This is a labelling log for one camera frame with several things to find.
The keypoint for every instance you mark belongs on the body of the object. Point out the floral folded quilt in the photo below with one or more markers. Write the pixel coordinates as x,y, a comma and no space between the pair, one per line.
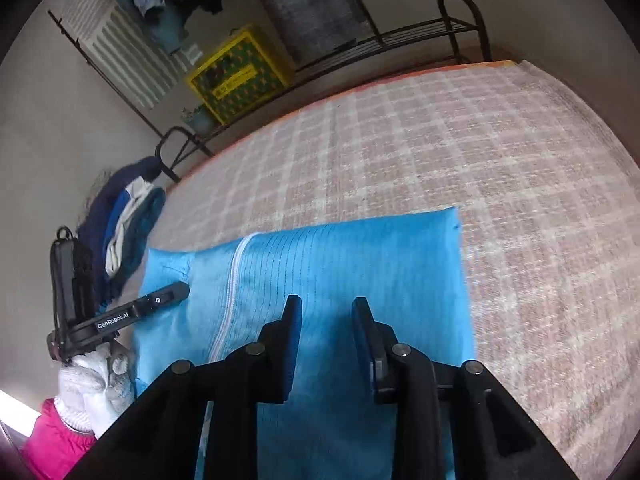
92,190

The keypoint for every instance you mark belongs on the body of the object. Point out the grey plaid hanging coat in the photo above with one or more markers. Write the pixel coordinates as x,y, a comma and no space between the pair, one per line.
305,5

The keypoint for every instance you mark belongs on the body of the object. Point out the yellow green box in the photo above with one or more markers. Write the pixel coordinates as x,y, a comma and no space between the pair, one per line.
240,77

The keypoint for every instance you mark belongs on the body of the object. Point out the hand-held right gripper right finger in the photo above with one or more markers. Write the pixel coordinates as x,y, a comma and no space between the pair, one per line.
362,345

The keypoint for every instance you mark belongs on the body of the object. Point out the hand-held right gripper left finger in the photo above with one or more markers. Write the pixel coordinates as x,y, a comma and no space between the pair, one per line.
292,345

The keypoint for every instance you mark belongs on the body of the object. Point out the person's left hand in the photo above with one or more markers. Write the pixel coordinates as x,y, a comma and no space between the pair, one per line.
95,390

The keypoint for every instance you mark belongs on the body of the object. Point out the light blue jacket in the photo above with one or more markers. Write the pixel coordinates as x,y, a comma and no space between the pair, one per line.
350,260

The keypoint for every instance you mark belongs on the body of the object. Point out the folded blue white garment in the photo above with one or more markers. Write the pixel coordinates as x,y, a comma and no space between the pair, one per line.
135,220

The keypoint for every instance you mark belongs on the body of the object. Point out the black metal clothes rack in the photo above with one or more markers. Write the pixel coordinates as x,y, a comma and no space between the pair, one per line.
390,40

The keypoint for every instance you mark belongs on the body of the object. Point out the plaid bed blanket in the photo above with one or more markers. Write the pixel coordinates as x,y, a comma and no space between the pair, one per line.
450,160

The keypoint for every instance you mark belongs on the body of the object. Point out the small potted plant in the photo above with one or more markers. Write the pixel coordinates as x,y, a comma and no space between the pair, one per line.
197,120

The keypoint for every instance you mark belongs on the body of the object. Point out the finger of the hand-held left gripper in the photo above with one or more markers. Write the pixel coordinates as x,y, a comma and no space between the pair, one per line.
167,295

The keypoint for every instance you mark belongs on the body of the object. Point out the person's left forearm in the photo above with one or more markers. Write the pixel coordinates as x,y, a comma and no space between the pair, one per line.
57,445

